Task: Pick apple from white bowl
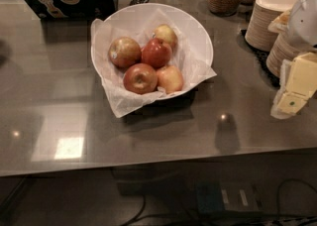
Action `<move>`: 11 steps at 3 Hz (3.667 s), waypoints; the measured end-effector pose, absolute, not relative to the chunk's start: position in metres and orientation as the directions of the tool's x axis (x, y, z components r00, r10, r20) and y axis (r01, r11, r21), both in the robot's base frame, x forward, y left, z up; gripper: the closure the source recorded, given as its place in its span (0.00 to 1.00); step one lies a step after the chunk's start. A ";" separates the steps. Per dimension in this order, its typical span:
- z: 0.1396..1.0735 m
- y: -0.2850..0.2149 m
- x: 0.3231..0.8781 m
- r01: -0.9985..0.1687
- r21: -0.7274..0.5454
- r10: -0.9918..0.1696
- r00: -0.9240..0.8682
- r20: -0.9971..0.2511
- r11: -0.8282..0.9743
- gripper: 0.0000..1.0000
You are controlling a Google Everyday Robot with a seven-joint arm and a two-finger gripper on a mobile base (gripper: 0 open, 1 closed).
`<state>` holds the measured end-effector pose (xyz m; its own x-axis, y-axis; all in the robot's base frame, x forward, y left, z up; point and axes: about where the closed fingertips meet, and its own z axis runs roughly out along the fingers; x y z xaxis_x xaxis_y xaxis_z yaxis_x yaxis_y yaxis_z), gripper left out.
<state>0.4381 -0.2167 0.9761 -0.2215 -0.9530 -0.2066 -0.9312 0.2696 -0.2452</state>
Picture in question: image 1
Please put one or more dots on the back yellow apple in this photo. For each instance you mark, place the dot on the back yellow apple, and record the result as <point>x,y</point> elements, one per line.
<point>167,34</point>

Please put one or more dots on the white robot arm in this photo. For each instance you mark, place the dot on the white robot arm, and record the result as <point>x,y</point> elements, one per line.
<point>301,26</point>

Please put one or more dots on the front right yellow apple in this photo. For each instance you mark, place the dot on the front right yellow apple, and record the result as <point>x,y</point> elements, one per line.
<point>170,78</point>

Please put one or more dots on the front stack of paper plates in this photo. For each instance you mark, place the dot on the front stack of paper plates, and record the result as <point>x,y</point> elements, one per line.
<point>283,49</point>

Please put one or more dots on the white paper liner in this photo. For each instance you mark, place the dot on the white paper liner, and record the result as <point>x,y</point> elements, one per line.
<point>115,94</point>

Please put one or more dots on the rear stack of paper plates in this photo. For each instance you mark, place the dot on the rear stack of paper plates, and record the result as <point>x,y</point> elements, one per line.
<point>258,35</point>

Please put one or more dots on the black mat under plates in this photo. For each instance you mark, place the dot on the black mat under plates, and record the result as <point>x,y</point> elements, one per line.
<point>261,57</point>

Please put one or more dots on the centre red apple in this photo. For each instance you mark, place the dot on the centre red apple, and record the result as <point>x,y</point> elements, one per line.
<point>156,53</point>

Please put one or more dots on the yellow apple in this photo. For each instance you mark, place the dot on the yellow apple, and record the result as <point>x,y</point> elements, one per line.
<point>170,78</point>
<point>167,34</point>

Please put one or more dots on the stack of paper plates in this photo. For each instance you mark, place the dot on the stack of paper plates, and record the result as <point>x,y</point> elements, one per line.
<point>283,49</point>
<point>258,35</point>

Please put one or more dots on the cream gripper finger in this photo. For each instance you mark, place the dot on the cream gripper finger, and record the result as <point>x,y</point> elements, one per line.
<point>302,79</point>
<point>285,104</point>

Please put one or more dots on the box under table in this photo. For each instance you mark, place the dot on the box under table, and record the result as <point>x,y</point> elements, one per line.
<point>221,197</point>

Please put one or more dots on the front red-green apple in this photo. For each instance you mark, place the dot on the front red-green apple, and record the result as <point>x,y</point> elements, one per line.
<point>140,78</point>

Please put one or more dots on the red-yellow apple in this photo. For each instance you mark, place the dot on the red-yellow apple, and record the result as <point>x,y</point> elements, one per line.
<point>124,52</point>

